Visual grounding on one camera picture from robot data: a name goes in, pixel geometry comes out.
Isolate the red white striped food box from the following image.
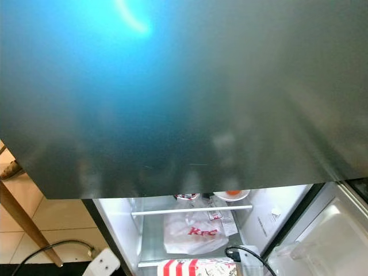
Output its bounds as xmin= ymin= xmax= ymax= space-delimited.
xmin=156 ymin=258 xmax=240 ymax=276

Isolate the grey fridge freezer door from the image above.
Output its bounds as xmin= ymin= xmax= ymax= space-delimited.
xmin=0 ymin=0 xmax=368 ymax=201

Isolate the grey fridge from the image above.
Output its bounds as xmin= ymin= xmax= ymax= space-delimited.
xmin=82 ymin=180 xmax=331 ymax=276

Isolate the person in orange shirt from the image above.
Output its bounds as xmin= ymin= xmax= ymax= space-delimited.
xmin=2 ymin=160 xmax=25 ymax=181

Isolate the wooden dining table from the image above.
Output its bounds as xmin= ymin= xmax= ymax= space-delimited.
xmin=0 ymin=140 xmax=64 ymax=269

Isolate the red white paper cup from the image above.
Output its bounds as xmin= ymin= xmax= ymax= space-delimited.
xmin=174 ymin=193 xmax=202 ymax=201

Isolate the white KFC plastic bag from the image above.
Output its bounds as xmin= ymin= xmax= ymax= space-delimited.
xmin=162 ymin=207 xmax=237 ymax=256

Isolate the small white plate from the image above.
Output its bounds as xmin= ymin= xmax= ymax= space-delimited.
xmin=212 ymin=189 xmax=251 ymax=202

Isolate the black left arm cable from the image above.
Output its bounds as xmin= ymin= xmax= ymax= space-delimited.
xmin=11 ymin=239 xmax=96 ymax=276

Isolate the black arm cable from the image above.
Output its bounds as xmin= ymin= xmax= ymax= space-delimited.
xmin=224 ymin=245 xmax=280 ymax=276
xmin=11 ymin=239 xmax=96 ymax=276

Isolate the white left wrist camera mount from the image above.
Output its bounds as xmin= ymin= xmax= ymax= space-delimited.
xmin=80 ymin=247 xmax=122 ymax=276

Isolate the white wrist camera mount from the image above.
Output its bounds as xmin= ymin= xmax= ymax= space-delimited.
xmin=238 ymin=244 xmax=263 ymax=276
xmin=80 ymin=247 xmax=122 ymax=276

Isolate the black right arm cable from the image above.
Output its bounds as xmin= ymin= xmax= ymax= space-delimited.
xmin=224 ymin=245 xmax=280 ymax=276

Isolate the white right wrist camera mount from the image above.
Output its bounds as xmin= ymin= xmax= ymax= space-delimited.
xmin=238 ymin=244 xmax=263 ymax=276

